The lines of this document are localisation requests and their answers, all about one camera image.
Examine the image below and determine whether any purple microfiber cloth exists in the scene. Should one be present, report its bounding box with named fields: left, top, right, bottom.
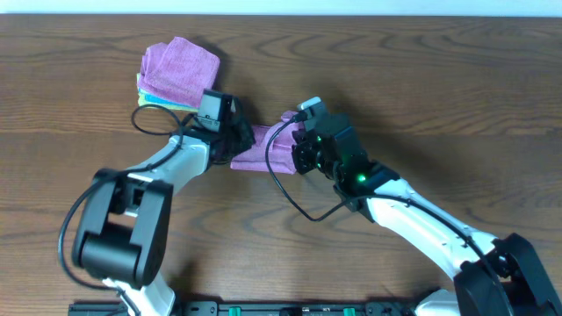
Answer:
left=230, top=111, right=303, bottom=175

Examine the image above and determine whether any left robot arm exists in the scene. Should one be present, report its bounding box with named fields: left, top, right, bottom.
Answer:
left=70, top=90, right=255, bottom=315

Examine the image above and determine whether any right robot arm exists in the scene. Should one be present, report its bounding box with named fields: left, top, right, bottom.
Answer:
left=292, top=97, right=561, bottom=315

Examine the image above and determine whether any folded purple cloth on stack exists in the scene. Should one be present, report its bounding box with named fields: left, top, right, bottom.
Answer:
left=137, top=37, right=220, bottom=108

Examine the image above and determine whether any folded blue cloth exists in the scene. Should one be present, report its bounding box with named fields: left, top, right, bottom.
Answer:
left=137, top=89, right=198, bottom=111

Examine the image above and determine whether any folded yellow-green cloth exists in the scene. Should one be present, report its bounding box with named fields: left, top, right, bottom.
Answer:
left=137, top=83, right=203, bottom=112

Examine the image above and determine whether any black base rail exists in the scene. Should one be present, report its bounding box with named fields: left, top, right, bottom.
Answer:
left=67, top=301, right=416, bottom=316

